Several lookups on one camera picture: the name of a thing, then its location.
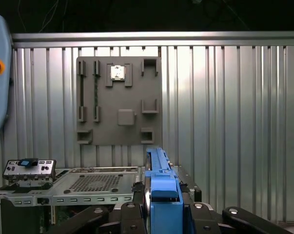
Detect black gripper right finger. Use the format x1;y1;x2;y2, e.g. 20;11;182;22
189;202;293;234

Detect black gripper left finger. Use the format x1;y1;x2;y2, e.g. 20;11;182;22
46;202;148;234

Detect hard disk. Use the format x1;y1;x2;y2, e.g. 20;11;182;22
143;146;196;234

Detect black open PC case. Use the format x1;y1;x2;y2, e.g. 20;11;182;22
0;159;202;234

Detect black blue USB dongle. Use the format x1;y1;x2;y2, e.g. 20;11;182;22
18;158;39;168

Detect grey parts rack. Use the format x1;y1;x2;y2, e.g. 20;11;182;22
76;56;163;145

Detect silver rear port panel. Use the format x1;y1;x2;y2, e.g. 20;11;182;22
2;159;57;181

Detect silver CPU chip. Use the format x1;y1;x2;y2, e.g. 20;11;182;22
110;65;126;80

